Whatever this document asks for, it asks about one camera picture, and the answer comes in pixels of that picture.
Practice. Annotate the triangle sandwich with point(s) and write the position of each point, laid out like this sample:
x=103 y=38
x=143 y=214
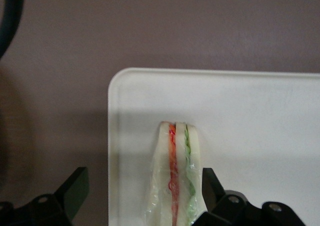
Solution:
x=165 y=173

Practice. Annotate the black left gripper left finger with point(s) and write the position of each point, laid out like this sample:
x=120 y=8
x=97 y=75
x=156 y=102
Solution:
x=50 y=208

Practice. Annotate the cream plastic tray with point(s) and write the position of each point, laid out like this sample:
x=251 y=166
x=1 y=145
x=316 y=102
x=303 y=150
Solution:
x=250 y=135

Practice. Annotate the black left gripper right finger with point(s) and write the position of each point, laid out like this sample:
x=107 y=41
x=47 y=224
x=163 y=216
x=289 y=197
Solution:
x=232 y=211

